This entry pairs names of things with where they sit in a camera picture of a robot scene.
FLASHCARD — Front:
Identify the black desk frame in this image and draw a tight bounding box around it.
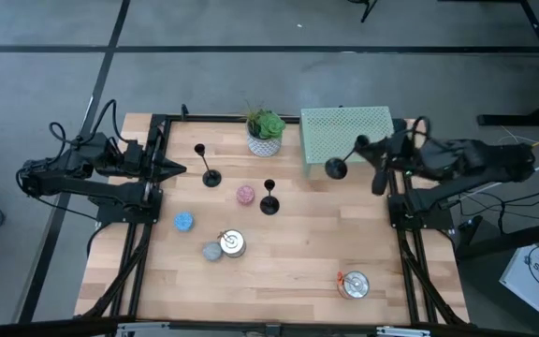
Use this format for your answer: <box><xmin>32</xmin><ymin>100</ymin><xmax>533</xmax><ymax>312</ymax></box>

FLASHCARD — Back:
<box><xmin>437</xmin><ymin>0</ymin><xmax>539</xmax><ymax>127</ymax></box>

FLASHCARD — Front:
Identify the black candlestick holder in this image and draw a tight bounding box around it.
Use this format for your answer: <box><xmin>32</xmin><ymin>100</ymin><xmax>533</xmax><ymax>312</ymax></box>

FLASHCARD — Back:
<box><xmin>193</xmin><ymin>142</ymin><xmax>223</xmax><ymax>189</ymax></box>
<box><xmin>324</xmin><ymin>134</ymin><xmax>371</xmax><ymax>181</ymax></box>
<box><xmin>258</xmin><ymin>178</ymin><xmax>281</xmax><ymax>216</ymax></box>

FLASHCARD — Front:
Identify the silver lidded candle jar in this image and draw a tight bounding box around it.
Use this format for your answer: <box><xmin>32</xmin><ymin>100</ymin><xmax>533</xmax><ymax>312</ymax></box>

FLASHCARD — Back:
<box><xmin>217</xmin><ymin>228</ymin><xmax>247</xmax><ymax>259</ymax></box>

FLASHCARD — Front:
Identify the white cardboard box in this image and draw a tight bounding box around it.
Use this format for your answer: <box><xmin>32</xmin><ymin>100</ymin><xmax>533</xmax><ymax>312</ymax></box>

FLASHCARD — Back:
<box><xmin>498</xmin><ymin>242</ymin><xmax>539</xmax><ymax>313</ymax></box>

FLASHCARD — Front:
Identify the pink patterned candle tin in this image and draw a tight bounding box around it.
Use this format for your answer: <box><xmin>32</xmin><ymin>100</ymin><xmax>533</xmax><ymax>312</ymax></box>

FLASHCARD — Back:
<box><xmin>236</xmin><ymin>184</ymin><xmax>256</xmax><ymax>207</ymax></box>

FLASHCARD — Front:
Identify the green perforated metal shelf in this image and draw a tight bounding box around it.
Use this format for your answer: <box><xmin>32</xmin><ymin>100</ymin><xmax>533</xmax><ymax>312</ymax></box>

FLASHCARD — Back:
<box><xmin>299</xmin><ymin>106</ymin><xmax>395</xmax><ymax>178</ymax></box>

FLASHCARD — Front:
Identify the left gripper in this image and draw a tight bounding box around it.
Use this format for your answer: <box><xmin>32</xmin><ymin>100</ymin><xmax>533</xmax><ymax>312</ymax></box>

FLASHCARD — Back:
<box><xmin>126</xmin><ymin>133</ymin><xmax>188</xmax><ymax>207</ymax></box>

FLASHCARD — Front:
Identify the potted succulent plant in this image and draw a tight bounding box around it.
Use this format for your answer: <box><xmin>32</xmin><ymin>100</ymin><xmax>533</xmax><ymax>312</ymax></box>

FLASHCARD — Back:
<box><xmin>241</xmin><ymin>100</ymin><xmax>287</xmax><ymax>158</ymax></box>

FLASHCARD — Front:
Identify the silver candle jar orange tag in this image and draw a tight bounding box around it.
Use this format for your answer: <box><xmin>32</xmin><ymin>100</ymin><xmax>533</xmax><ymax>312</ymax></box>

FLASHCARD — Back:
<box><xmin>336</xmin><ymin>270</ymin><xmax>371</xmax><ymax>300</ymax></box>

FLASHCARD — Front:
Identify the grey patterned candle tin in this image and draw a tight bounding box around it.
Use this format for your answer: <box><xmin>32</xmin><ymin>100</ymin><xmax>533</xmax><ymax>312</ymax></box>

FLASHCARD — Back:
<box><xmin>202</xmin><ymin>241</ymin><xmax>224</xmax><ymax>262</ymax></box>

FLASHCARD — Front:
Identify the blue patterned candle tin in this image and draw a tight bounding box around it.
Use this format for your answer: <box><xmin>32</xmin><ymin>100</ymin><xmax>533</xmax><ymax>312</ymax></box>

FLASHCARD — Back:
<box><xmin>173</xmin><ymin>212</ymin><xmax>196</xmax><ymax>233</ymax></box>

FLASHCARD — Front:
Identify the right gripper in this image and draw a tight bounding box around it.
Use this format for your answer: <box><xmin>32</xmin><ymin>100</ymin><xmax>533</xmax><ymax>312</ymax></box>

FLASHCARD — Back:
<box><xmin>367</xmin><ymin>119</ymin><xmax>423</xmax><ymax>196</ymax></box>

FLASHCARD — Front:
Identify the black floor beam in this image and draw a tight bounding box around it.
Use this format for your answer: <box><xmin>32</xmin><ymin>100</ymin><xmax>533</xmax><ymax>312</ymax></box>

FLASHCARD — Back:
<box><xmin>454</xmin><ymin>217</ymin><xmax>539</xmax><ymax>261</ymax></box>

